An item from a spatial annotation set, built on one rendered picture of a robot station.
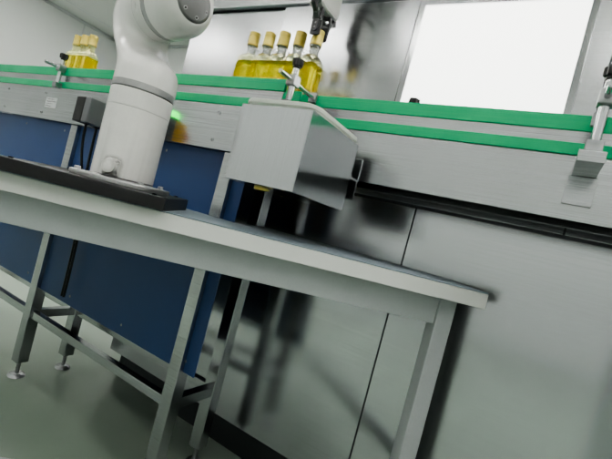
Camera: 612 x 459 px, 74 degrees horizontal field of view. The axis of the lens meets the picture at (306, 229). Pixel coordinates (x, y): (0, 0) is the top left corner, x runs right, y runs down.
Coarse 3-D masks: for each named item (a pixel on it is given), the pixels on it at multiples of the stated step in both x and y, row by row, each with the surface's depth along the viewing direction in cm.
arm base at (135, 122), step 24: (120, 96) 77; (144, 96) 78; (120, 120) 77; (144, 120) 78; (168, 120) 84; (120, 144) 77; (144, 144) 79; (72, 168) 76; (96, 168) 78; (120, 168) 77; (144, 168) 80; (168, 192) 85
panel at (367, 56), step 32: (416, 0) 116; (448, 0) 112; (480, 0) 107; (512, 0) 104; (352, 32) 125; (384, 32) 120; (416, 32) 115; (352, 64) 124; (384, 64) 119; (576, 64) 95; (352, 96) 122; (384, 96) 117
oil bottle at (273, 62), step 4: (272, 56) 120; (276, 56) 120; (280, 56) 119; (268, 60) 121; (272, 60) 120; (276, 60) 120; (280, 60) 119; (268, 64) 121; (272, 64) 120; (276, 64) 119; (264, 68) 121; (268, 68) 121; (272, 68) 120; (276, 68) 119; (264, 72) 121; (268, 72) 120; (272, 72) 120; (276, 72) 119; (264, 76) 121; (268, 76) 120; (272, 76) 119; (276, 76) 119
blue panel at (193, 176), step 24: (0, 120) 175; (24, 120) 165; (0, 144) 172; (24, 144) 163; (48, 144) 154; (96, 144) 139; (168, 144) 122; (168, 168) 120; (192, 168) 116; (216, 168) 111; (192, 192) 115; (240, 192) 106
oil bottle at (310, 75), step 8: (304, 56) 115; (312, 56) 114; (304, 64) 114; (312, 64) 113; (320, 64) 116; (304, 72) 114; (312, 72) 114; (320, 72) 117; (304, 80) 114; (312, 80) 115; (296, 88) 115; (312, 88) 115
